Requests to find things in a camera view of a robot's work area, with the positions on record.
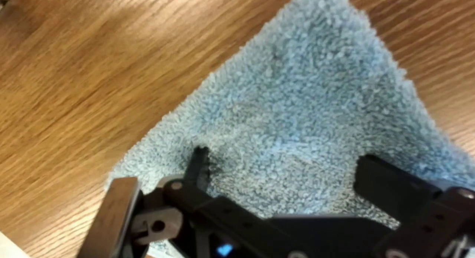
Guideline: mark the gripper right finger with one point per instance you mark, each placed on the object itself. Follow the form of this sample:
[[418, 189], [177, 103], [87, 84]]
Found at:
[[393, 183]]

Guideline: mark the light blue terry towel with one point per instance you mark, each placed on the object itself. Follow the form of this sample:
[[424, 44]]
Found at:
[[304, 113]]

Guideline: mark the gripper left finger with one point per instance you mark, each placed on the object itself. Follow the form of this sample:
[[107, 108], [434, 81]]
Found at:
[[207, 208]]

